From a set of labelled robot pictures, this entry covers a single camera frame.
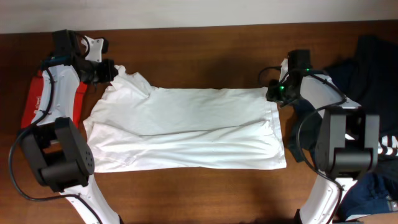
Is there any white printed t-shirt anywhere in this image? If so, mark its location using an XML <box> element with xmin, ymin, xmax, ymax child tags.
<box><xmin>84</xmin><ymin>66</ymin><xmax>287</xmax><ymax>173</ymax></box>

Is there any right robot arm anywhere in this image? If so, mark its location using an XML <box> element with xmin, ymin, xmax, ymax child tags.
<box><xmin>266</xmin><ymin>49</ymin><xmax>379</xmax><ymax>224</ymax></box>

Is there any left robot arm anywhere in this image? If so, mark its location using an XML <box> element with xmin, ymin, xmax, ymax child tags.
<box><xmin>8</xmin><ymin>30</ymin><xmax>123</xmax><ymax>223</ymax></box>

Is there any dark green garment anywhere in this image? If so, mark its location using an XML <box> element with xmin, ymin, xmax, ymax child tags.
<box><xmin>288</xmin><ymin>100</ymin><xmax>322</xmax><ymax>162</ymax></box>

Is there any navy blue garment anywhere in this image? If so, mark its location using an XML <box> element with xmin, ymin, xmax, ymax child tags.
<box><xmin>324</xmin><ymin>59</ymin><xmax>358</xmax><ymax>98</ymax></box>

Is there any folded red t-shirt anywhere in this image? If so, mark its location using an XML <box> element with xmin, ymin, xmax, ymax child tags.
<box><xmin>21</xmin><ymin>71</ymin><xmax>88</xmax><ymax>129</ymax></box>

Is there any black t-shirt white lettering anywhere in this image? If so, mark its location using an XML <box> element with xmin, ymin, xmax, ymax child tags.
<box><xmin>347</xmin><ymin>35</ymin><xmax>397</xmax><ymax>182</ymax></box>

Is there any left black cable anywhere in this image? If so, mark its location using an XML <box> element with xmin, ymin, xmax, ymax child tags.
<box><xmin>8</xmin><ymin>30</ymin><xmax>103</xmax><ymax>224</ymax></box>

